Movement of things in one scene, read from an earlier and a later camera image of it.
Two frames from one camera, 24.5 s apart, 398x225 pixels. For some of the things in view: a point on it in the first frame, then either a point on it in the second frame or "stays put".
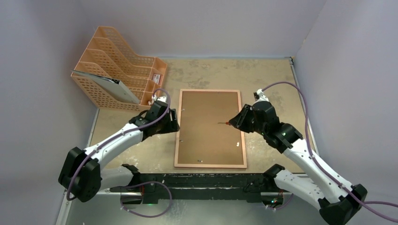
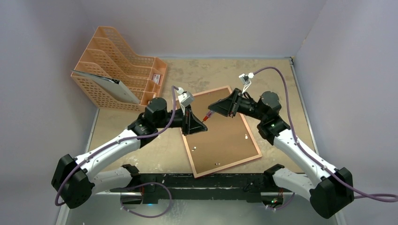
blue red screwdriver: (226, 123) -> (207, 116)
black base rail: (257, 188) stays put
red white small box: (156, 78) stays put
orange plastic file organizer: (108, 55) stays put
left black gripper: (172, 126) -> (190, 123)
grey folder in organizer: (114, 86) stays put
